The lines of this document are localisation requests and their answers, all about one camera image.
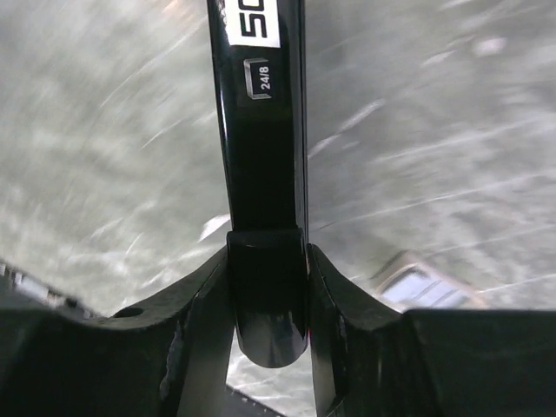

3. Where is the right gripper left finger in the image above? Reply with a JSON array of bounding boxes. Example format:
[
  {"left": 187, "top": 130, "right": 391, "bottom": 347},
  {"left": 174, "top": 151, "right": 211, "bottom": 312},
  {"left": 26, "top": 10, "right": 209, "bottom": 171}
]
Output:
[{"left": 1, "top": 251, "right": 234, "bottom": 416}]

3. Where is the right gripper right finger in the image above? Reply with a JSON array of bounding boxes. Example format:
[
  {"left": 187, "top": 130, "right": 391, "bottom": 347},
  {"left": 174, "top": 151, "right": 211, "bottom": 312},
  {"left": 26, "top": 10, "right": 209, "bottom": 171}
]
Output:
[{"left": 308, "top": 245, "right": 555, "bottom": 416}]

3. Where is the staple tray with staples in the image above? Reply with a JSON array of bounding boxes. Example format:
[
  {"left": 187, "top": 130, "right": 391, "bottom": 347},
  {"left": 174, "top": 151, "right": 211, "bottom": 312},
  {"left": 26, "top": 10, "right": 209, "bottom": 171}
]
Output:
[{"left": 372, "top": 251, "right": 488, "bottom": 313}]

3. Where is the black stapler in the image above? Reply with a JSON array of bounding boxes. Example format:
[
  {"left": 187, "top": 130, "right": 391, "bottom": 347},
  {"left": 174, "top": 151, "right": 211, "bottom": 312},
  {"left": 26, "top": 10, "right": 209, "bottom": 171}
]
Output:
[{"left": 208, "top": 1, "right": 308, "bottom": 368}]

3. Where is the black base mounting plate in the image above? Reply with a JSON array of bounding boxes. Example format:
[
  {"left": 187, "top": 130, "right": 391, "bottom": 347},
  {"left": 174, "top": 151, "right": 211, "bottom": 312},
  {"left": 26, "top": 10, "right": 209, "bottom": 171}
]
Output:
[{"left": 1, "top": 260, "right": 101, "bottom": 320}]

